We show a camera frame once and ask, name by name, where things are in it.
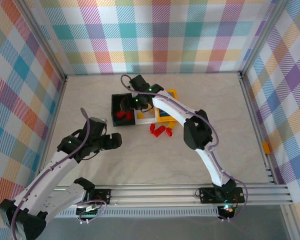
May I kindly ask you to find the aluminium side rail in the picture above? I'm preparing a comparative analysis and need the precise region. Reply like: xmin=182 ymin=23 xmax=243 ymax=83
xmin=238 ymin=72 xmax=278 ymax=185
xmin=31 ymin=74 xmax=70 ymax=186

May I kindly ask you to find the slotted grey cable duct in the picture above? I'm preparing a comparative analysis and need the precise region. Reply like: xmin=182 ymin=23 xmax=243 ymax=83
xmin=53 ymin=208 xmax=220 ymax=218

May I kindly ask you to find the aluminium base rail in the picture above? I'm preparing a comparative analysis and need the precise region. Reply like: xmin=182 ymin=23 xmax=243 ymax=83
xmin=49 ymin=183 xmax=292 ymax=207

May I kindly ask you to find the yellow plastic bin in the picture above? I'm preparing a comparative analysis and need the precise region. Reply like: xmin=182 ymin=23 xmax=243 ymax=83
xmin=156 ymin=89 xmax=179 ymax=123

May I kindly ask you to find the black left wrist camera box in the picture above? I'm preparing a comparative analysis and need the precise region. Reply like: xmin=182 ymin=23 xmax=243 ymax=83
xmin=86 ymin=116 xmax=108 ymax=137

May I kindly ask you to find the aluminium frame post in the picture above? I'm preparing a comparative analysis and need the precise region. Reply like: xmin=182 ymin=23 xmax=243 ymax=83
xmin=19 ymin=0 xmax=68 ymax=80
xmin=239 ymin=0 xmax=290 ymax=76

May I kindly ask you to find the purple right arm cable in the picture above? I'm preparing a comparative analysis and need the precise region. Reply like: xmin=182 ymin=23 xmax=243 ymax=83
xmin=120 ymin=74 xmax=250 ymax=222

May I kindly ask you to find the black plastic bin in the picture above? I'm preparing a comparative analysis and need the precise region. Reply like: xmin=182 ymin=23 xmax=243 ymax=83
xmin=110 ymin=92 xmax=137 ymax=127

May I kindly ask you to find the white plastic bin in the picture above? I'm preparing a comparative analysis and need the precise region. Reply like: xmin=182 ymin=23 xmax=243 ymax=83
xmin=133 ymin=107 xmax=158 ymax=125

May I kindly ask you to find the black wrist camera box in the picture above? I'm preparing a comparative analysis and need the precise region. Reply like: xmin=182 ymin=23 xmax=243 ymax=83
xmin=128 ymin=74 xmax=150 ymax=91
xmin=86 ymin=116 xmax=108 ymax=137

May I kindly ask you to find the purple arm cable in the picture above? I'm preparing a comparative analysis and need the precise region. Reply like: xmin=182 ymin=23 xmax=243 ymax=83
xmin=120 ymin=74 xmax=250 ymax=222
xmin=10 ymin=107 xmax=92 ymax=240

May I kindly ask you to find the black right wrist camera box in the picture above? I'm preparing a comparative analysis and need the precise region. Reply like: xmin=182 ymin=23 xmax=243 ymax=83
xmin=128 ymin=74 xmax=150 ymax=91

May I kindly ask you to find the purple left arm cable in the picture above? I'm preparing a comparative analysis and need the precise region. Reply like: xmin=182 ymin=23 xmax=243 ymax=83
xmin=10 ymin=107 xmax=92 ymax=240

